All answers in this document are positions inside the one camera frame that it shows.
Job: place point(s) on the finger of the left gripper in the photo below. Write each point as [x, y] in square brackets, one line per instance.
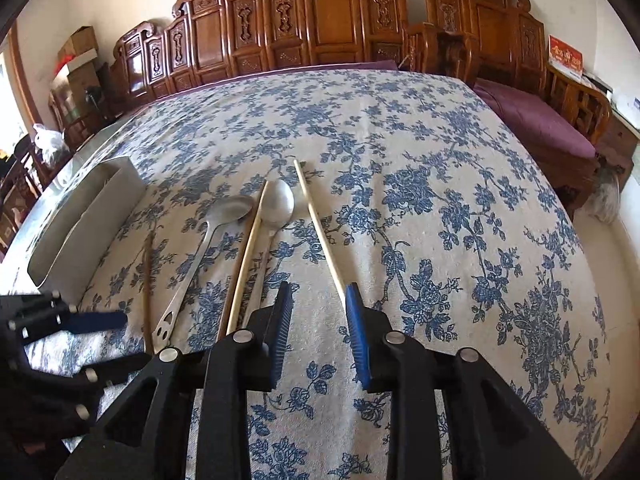
[79, 323]
[114, 371]

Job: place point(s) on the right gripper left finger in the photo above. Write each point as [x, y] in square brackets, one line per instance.
[144, 433]

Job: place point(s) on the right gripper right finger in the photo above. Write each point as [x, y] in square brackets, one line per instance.
[492, 435]

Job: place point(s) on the dark thin chopstick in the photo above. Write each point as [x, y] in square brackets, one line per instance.
[146, 294]

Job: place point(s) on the brown wooden chopstick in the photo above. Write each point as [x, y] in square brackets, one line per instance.
[225, 313]

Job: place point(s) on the steel spoon slotted handle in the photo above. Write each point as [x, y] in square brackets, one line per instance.
[222, 212]

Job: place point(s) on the round steel spoon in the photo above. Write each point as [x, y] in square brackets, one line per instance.
[276, 209]

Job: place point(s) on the pale bamboo chopstick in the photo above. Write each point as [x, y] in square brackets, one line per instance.
[323, 240]

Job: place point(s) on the light wooden chopstick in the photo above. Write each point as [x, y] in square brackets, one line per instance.
[246, 261]

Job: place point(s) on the grey metal tray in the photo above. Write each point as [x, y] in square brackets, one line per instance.
[73, 242]

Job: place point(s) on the dark wooden dining chair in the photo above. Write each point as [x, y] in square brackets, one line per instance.
[23, 179]

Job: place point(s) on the white plastic bag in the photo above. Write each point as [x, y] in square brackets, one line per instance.
[51, 144]

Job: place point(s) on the blue floral tablecloth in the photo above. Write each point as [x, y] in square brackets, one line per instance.
[413, 189]

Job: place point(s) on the grey fluffy duster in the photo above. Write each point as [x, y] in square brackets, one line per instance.
[604, 202]

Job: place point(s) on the stacked cardboard boxes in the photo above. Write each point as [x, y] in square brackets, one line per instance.
[75, 90]

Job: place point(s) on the wooden side cabinet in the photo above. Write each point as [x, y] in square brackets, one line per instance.
[616, 147]

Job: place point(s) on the purple armchair cushion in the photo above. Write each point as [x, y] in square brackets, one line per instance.
[533, 120]

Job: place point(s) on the red gift box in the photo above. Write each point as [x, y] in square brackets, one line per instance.
[565, 58]

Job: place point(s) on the long carved wooden bench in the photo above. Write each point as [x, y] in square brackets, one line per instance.
[155, 48]

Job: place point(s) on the carved wooden armchair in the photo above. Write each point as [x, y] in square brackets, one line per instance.
[501, 41]

